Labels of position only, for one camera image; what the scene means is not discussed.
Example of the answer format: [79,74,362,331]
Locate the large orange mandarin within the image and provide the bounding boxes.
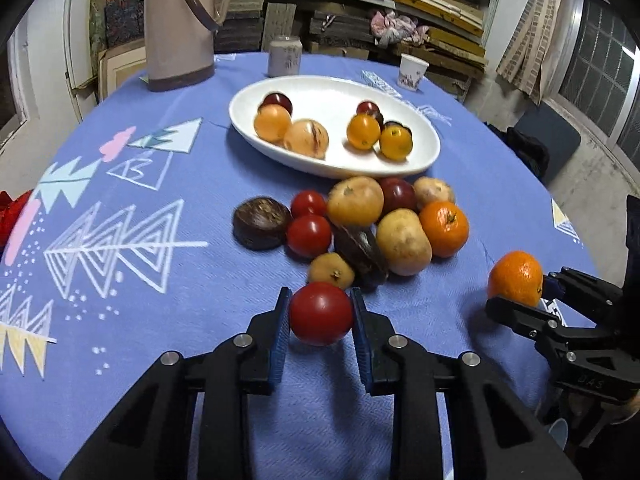
[487,250,544,308]

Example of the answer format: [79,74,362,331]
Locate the white oval plate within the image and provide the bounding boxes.
[228,75,440,179]

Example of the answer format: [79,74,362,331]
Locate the dark red plum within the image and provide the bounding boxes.
[378,177,416,214]
[262,92,293,114]

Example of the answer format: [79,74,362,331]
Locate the yellow citrus on plate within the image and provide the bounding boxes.
[346,114,381,151]

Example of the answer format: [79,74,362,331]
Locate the grey printed can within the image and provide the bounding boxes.
[268,36,303,77]

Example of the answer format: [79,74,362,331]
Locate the blue patterned tablecloth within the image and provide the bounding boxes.
[1,53,594,479]

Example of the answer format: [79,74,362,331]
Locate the large tan pear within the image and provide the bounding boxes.
[376,208,433,276]

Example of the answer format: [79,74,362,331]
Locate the small tan fruit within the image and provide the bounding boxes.
[307,252,355,290]

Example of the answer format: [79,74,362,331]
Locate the dark blue cushion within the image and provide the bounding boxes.
[515,103,582,186]

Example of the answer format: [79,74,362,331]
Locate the small orange-tan fruit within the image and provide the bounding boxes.
[254,104,291,143]

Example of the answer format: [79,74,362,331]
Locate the pink crumpled cloth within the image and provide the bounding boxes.
[370,11,430,49]

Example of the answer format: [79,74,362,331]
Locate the dark mangosteen at back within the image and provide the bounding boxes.
[232,196,292,250]

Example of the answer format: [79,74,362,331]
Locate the yellow orange citrus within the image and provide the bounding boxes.
[380,128,413,162]

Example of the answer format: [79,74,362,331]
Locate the dark red plum front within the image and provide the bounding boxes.
[262,92,293,114]

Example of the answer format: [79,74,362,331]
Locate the beige thermos jug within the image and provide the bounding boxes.
[143,0,231,92]

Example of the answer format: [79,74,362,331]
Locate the small red tomato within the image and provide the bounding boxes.
[357,101,380,115]

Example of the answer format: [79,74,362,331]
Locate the tan potato-like fruit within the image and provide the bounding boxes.
[326,177,384,228]

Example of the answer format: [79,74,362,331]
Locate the striped hanging curtain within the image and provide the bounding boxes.
[497,0,562,105]

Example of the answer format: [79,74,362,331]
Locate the red cloth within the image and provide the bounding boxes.
[0,190,32,252]

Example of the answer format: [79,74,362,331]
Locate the white floral paper cup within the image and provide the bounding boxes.
[397,53,430,91]

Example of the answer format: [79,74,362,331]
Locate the red cherry tomato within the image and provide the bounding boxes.
[288,282,354,347]

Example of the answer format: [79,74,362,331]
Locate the window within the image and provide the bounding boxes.
[1,21,34,148]

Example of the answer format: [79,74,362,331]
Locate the red tomato at back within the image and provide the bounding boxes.
[290,190,328,218]

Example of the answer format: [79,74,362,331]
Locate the tan round pear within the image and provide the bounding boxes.
[413,177,456,210]

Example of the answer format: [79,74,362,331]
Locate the wooden shelf with boards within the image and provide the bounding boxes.
[89,0,501,101]

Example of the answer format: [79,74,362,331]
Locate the tan onion on plate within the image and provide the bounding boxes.
[282,119,330,159]

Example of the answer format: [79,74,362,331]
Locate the dark mangosteen in pile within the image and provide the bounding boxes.
[333,226,388,289]

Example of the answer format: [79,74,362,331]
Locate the right window grille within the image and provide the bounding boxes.
[559,0,639,171]

